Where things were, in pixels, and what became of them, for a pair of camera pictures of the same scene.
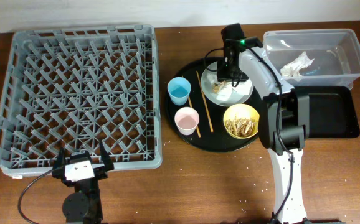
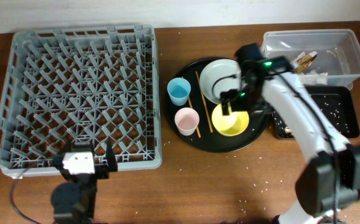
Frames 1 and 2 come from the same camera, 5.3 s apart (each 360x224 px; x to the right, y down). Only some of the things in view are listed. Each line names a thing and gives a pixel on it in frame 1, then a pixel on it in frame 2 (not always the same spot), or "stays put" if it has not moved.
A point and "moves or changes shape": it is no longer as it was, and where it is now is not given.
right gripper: (221, 73) -> (227, 97)
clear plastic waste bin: (338, 57) stays put
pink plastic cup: (186, 119) stays put
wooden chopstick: (192, 106) stays put
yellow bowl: (241, 121) moves or changes shape
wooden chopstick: (204, 103) stays put
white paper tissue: (293, 68) -> (314, 78)
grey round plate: (223, 93) stays put
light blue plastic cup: (179, 88) stays put
